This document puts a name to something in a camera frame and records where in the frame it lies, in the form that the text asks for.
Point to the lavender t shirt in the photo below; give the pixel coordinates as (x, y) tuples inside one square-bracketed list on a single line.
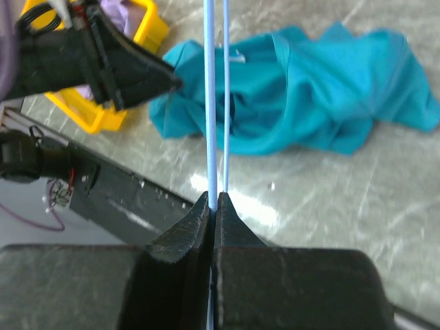
[(126, 17)]

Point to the teal t shirt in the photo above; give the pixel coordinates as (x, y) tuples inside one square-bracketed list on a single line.
[(326, 93)]

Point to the yellow plastic tray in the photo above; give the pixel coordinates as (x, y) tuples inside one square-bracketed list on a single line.
[(78, 103)]

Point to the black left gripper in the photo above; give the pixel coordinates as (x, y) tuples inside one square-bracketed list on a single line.
[(56, 45)]

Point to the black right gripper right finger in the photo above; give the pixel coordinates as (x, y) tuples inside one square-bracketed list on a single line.
[(266, 287)]

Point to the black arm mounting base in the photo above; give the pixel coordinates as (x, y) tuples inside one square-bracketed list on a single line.
[(71, 177)]

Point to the blue wire hanger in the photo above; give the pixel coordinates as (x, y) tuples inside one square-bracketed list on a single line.
[(211, 132)]

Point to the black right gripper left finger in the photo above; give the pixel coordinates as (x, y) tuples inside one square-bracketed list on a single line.
[(169, 285)]

